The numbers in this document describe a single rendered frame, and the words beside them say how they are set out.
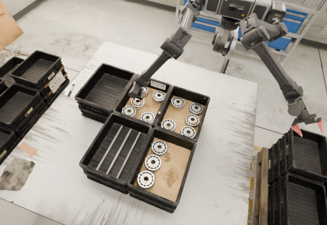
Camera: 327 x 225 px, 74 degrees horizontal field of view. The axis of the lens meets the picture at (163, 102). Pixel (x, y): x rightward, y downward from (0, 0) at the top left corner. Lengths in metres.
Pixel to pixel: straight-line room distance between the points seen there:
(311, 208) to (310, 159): 0.38
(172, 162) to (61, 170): 0.73
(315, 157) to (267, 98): 1.16
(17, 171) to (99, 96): 0.72
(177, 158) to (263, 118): 1.73
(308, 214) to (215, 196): 0.87
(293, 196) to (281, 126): 1.07
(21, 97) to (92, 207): 1.45
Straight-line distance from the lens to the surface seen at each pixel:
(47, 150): 1.73
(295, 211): 2.14
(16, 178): 1.71
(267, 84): 3.38
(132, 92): 1.40
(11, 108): 2.51
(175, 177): 1.40
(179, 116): 1.60
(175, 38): 1.11
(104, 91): 1.75
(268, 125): 2.92
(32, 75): 2.56
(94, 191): 1.53
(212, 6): 1.58
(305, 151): 2.29
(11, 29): 4.00
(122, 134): 1.51
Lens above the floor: 2.14
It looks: 52 degrees down
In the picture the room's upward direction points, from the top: 7 degrees clockwise
